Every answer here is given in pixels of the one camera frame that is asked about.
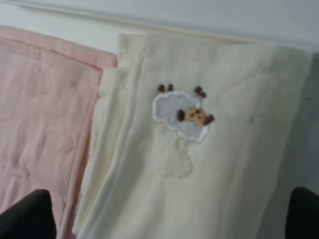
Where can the pink terry towel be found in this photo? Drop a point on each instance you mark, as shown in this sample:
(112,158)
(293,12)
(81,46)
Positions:
(48,90)

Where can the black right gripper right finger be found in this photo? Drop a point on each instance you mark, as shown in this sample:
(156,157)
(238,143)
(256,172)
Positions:
(302,220)

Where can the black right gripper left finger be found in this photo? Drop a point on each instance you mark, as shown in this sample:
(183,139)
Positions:
(30,218)

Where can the cream white terry towel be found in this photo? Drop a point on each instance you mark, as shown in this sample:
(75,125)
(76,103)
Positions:
(188,137)

